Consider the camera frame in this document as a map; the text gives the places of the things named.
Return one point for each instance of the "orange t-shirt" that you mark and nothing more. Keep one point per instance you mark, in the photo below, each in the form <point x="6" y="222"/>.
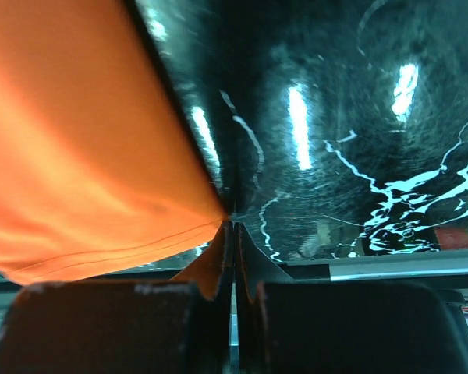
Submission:
<point x="97" y="173"/>

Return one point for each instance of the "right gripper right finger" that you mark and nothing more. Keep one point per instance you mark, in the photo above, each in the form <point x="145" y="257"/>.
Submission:
<point x="389" y="326"/>

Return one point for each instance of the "front aluminium rail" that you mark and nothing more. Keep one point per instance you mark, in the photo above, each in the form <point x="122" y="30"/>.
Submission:
<point x="441" y="270"/>

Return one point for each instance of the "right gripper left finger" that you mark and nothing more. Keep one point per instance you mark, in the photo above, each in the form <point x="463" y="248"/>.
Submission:
<point x="180" y="325"/>

